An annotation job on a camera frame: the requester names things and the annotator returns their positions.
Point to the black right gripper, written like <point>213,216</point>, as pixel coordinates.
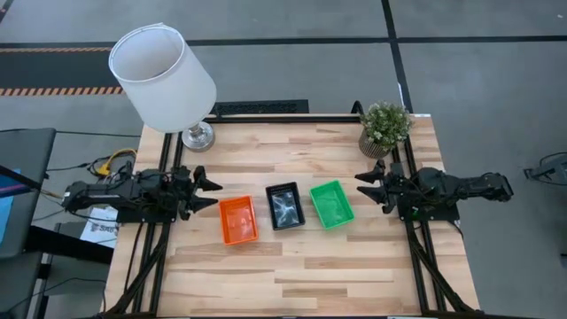
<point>395,188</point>

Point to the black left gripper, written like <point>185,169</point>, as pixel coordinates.
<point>182,192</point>

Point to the orange plastic basket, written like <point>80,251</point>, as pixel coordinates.
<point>239,220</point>

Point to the green plastic basket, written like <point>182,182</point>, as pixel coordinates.
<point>331,204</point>

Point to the black plastic basket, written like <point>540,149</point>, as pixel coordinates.
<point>285,206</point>

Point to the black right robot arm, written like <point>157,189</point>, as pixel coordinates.
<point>460,188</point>

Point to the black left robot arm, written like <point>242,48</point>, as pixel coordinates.
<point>115,192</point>

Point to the chrome lamp base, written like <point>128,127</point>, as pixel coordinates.
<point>198,137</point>

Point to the potted green plant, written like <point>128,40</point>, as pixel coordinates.
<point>384,126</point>

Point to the black perforated panel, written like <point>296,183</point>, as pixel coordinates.
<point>261,107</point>

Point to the white printed paper sign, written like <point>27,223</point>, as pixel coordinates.
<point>101,230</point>

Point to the black tripod base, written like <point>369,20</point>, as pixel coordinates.
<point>547,170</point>

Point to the blue panel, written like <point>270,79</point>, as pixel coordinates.
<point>4,212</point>

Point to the black aluminium frame rail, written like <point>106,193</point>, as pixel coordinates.
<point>421,266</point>
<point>155,266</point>
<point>283,119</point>

